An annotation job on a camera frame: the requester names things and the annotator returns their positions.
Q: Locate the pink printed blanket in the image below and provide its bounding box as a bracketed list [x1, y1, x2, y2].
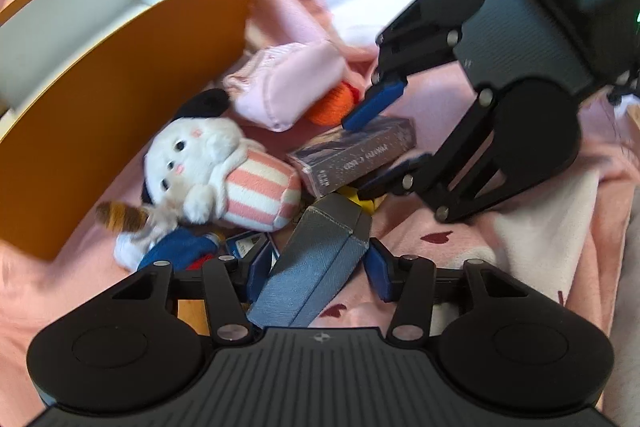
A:
[0, 0, 640, 427]

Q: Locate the grey fabric case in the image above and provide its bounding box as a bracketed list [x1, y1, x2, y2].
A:
[247, 193, 372, 329]

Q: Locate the pink fabric pouch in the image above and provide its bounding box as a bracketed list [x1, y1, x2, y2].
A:
[222, 41, 349, 132]

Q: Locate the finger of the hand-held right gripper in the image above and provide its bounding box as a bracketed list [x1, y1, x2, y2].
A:
[356, 86, 532, 224]
[341, 9, 463, 131]

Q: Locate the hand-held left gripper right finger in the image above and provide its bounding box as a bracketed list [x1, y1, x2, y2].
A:
[363, 238, 544, 344]

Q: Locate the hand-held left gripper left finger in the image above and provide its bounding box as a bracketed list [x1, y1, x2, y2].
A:
[111, 239, 275, 345]

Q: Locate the plush doll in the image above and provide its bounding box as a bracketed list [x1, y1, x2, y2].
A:
[95, 201, 223, 273]

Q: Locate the orange cardboard box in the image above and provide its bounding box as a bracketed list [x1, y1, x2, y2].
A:
[0, 0, 256, 263]

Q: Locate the purple grey card box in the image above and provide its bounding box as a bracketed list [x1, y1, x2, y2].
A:
[286, 117, 417, 198]

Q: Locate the white plush cat striped outfit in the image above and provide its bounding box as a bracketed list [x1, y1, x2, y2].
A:
[141, 88, 302, 230]

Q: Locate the orange crochet pumpkin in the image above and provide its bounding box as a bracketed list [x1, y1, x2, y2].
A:
[307, 82, 363, 126]

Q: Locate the small blue white box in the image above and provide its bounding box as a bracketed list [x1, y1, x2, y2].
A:
[225, 231, 279, 303]

